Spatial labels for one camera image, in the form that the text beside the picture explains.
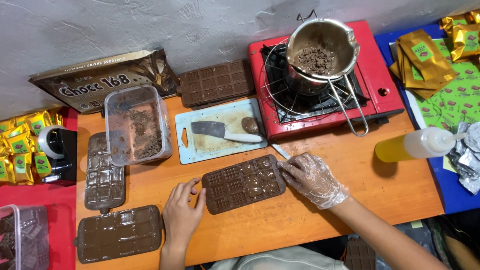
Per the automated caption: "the red table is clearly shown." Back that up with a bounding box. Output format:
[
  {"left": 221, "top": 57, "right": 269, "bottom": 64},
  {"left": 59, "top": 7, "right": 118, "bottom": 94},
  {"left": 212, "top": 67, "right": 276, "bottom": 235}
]
[{"left": 0, "top": 107, "right": 79, "bottom": 270}]

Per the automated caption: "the brown chocolate block bag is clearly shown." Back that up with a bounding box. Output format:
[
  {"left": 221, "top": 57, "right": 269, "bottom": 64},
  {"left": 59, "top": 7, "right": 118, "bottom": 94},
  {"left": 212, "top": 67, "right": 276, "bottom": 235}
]
[{"left": 29, "top": 48, "right": 181, "bottom": 115}]

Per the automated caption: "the stack of empty brown moulds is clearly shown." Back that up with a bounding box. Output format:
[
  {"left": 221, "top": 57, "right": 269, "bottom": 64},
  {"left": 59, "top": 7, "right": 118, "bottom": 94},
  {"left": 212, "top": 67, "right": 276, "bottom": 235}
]
[{"left": 176, "top": 59, "right": 256, "bottom": 110}]

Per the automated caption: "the light blue cutting board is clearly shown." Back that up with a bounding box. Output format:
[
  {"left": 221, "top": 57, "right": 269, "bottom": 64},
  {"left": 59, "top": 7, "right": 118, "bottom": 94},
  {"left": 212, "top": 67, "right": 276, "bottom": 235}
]
[{"left": 175, "top": 98, "right": 268, "bottom": 165}]

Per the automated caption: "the white-handled knife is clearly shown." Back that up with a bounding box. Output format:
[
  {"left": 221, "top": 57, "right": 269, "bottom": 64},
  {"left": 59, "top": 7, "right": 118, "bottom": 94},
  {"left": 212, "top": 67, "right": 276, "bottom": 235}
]
[{"left": 191, "top": 121, "right": 264, "bottom": 143}]

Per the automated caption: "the black tape dispenser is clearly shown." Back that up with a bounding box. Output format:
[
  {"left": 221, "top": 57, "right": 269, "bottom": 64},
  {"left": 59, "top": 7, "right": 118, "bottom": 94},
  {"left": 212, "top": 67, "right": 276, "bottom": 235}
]
[{"left": 38, "top": 125, "right": 78, "bottom": 187}]

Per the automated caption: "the chocolate-covered metal spoon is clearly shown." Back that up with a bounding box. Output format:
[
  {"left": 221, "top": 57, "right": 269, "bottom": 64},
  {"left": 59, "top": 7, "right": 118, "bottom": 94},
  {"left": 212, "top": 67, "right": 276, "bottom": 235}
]
[{"left": 241, "top": 116, "right": 291, "bottom": 160}]

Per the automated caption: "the stack of flat gold pouches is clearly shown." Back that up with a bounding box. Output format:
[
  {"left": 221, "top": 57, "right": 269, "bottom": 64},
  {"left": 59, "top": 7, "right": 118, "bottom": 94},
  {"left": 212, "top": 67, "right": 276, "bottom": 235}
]
[{"left": 389, "top": 29, "right": 457, "bottom": 100}]

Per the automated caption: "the blue table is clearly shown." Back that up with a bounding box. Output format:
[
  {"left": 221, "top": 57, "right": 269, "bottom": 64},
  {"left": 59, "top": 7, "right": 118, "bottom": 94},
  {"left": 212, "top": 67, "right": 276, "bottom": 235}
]
[{"left": 374, "top": 23, "right": 480, "bottom": 215}]

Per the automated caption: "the steel water pot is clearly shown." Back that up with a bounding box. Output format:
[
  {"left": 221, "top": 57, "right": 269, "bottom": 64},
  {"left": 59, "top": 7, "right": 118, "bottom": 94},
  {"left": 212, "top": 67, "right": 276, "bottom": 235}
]
[{"left": 283, "top": 64, "right": 332, "bottom": 97}]

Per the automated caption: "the sheet of green stickers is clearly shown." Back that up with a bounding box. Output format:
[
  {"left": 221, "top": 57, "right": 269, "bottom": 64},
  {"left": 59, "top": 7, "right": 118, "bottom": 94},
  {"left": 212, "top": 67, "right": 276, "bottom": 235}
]
[{"left": 412, "top": 37, "right": 480, "bottom": 133}]

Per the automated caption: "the pile of gold labelled packets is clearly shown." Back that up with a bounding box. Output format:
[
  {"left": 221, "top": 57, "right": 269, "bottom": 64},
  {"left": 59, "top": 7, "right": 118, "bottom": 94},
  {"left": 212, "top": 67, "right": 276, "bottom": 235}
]
[{"left": 0, "top": 106, "right": 64, "bottom": 186}]

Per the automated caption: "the red portable gas stove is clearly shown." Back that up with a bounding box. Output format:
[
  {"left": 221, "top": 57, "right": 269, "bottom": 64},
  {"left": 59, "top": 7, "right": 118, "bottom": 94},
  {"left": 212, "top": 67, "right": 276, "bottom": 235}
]
[{"left": 247, "top": 20, "right": 406, "bottom": 142}]

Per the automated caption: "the round wire rack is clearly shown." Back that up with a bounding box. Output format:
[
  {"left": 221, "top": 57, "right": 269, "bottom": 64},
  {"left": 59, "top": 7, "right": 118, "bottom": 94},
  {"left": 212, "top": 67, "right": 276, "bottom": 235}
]
[{"left": 262, "top": 37, "right": 370, "bottom": 118}]

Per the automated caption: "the clear container with chocolate pieces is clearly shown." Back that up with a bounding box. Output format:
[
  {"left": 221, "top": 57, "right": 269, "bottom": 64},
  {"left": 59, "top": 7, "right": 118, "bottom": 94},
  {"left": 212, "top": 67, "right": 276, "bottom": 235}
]
[{"left": 0, "top": 204, "right": 50, "bottom": 270}]

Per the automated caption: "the steel melting pot with handle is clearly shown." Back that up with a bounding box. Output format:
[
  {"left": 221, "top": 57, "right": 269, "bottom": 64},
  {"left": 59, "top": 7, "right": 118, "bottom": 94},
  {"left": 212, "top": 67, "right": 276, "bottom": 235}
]
[{"left": 285, "top": 17, "right": 370, "bottom": 138}]

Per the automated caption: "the squeeze bottle of yellow oil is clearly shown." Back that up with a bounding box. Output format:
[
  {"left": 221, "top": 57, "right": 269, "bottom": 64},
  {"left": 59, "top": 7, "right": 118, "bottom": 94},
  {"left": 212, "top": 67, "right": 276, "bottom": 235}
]
[{"left": 374, "top": 127, "right": 467, "bottom": 163}]

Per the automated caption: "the heap of filled gold pouches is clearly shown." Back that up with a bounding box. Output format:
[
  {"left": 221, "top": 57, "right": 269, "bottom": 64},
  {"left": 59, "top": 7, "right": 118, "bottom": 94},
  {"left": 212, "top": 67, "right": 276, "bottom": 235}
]
[{"left": 439, "top": 10, "right": 480, "bottom": 64}]

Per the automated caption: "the brown chocolate mould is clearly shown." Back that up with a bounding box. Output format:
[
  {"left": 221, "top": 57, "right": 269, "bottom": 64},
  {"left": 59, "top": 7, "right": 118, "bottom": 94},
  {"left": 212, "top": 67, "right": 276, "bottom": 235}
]
[
  {"left": 201, "top": 154, "right": 287, "bottom": 215},
  {"left": 73, "top": 205, "right": 165, "bottom": 265},
  {"left": 84, "top": 131, "right": 126, "bottom": 215}
]

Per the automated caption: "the pile of silver foil wrappers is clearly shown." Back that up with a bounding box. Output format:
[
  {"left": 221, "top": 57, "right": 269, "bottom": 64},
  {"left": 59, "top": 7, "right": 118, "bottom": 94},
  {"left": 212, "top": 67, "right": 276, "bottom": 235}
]
[{"left": 447, "top": 121, "right": 480, "bottom": 196}]

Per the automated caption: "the empty brown mould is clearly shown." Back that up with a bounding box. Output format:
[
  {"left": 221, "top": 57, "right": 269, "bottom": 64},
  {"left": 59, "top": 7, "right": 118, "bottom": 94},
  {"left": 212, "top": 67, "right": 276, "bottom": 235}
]
[{"left": 343, "top": 237, "right": 377, "bottom": 270}]

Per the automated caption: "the clear container with chocolate crumbs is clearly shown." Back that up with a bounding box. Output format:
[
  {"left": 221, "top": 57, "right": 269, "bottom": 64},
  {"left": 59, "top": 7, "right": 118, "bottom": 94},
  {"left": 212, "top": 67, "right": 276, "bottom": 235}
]
[{"left": 104, "top": 85, "right": 173, "bottom": 167}]

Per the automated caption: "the person's grey clothing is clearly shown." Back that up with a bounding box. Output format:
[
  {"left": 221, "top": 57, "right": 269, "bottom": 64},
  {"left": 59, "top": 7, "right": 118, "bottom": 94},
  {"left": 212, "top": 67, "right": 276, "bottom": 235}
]
[{"left": 208, "top": 245, "right": 349, "bottom": 270}]

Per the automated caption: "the person's right hand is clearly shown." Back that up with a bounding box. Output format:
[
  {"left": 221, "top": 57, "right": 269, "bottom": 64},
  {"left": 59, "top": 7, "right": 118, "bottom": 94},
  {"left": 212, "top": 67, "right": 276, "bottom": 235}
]
[{"left": 276, "top": 152, "right": 350, "bottom": 210}]

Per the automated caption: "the person's left hand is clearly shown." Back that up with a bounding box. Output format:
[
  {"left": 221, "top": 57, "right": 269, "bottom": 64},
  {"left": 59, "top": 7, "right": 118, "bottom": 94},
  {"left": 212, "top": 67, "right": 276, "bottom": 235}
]
[{"left": 162, "top": 178, "right": 208, "bottom": 245}]

